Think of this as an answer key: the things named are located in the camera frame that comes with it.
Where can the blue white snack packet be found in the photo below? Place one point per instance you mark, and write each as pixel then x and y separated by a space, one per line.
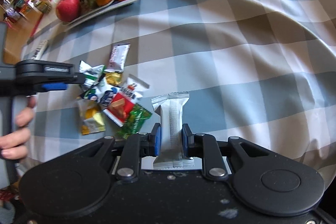
pixel 102 95

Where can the white grey snack bar packet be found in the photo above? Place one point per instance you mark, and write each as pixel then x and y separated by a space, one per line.
pixel 170 109

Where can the green snack packet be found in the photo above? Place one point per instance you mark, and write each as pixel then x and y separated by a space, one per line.
pixel 137 117

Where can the white purple snack packet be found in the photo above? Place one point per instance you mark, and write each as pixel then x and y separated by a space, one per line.
pixel 118 57

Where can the white remote control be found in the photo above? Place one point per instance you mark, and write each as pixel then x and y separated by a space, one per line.
pixel 40 50

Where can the red white snack packet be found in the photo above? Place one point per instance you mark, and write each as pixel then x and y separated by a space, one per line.
pixel 119 109

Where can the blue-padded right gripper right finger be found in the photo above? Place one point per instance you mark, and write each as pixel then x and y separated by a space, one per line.
pixel 207 148

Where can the green white crumpled snack bag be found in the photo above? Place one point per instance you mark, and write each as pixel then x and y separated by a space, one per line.
pixel 94 76

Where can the white red-print snack packet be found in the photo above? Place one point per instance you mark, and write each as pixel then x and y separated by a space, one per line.
pixel 133 88

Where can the checkered blue grey tablecloth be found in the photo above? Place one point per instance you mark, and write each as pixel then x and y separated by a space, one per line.
pixel 263 70

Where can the red apple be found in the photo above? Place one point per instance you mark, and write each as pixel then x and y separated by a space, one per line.
pixel 68 10

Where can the gold foil candy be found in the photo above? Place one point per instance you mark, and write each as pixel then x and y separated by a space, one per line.
pixel 113 78

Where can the person's left hand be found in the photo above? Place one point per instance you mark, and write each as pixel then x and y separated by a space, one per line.
pixel 13 145

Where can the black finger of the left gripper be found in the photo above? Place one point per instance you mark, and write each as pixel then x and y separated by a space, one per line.
pixel 38 76

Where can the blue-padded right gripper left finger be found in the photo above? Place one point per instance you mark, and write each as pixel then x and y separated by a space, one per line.
pixel 133 149

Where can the yellow white snack packet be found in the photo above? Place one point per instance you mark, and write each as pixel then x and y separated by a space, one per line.
pixel 92 121

